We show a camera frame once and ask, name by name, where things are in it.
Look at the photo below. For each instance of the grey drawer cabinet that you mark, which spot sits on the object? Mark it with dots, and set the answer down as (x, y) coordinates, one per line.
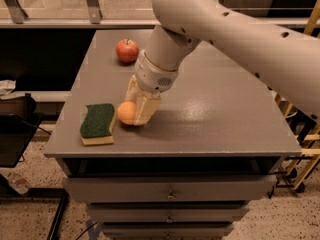
(212, 147)

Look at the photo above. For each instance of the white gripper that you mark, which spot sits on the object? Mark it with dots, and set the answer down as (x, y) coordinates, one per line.
(152, 76)

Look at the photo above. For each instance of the red apple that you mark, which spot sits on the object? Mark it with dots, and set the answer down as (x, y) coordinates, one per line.
(127, 50)

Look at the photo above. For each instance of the green yellow sponge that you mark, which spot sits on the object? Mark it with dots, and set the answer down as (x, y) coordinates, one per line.
(96, 129)

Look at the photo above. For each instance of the metal railing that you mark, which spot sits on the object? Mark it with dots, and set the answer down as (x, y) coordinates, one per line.
(101, 14)

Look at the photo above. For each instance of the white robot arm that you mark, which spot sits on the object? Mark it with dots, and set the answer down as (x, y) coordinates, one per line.
(286, 61)

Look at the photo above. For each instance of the black side table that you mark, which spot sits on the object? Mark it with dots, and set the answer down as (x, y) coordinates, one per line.
(18, 123)

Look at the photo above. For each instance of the orange fruit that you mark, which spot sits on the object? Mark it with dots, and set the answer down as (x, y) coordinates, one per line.
(127, 112)

